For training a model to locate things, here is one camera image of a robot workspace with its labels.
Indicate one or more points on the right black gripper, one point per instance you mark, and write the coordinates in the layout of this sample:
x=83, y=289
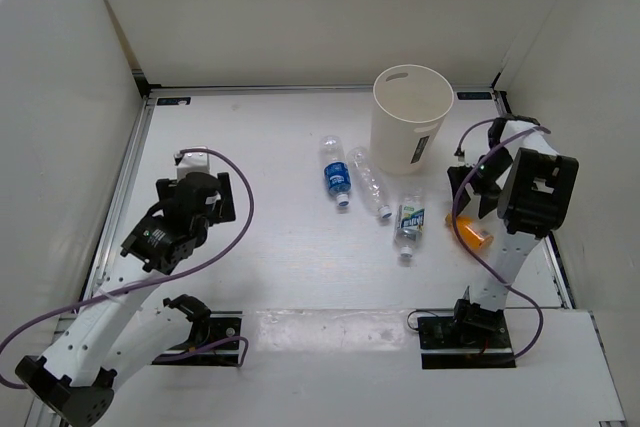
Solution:
x=488, y=197

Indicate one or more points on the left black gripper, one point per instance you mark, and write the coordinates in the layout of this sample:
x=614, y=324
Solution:
x=223, y=210

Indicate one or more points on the orange juice bottle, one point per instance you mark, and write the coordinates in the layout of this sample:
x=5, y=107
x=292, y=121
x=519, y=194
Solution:
x=473, y=234

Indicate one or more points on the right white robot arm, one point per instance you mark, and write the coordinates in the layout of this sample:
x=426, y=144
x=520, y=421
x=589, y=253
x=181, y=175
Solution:
x=528, y=185

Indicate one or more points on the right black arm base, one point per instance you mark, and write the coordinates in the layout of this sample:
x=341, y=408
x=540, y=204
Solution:
x=446, y=344

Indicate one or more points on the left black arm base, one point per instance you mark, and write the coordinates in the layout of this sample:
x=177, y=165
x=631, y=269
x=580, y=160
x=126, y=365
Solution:
x=222, y=325

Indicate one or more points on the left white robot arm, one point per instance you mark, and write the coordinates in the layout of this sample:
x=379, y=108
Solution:
x=79, y=374

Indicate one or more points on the cream plastic bin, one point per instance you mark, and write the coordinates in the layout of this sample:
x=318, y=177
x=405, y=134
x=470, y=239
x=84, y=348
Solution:
x=410, y=105

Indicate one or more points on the green blue label bottle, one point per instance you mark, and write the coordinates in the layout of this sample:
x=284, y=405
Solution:
x=409, y=226

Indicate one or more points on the clear crumpled plastic bottle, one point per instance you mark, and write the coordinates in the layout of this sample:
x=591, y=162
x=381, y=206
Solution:
x=370, y=183

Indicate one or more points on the blue label water bottle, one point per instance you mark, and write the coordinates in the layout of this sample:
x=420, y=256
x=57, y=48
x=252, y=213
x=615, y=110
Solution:
x=335, y=170

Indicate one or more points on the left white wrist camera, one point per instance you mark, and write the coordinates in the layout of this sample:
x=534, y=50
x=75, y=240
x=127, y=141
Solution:
x=191, y=162

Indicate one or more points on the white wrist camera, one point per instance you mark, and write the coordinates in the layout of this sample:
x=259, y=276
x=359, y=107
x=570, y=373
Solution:
x=191, y=162
x=460, y=156

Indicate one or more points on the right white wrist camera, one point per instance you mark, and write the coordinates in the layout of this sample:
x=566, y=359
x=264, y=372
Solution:
x=460, y=156

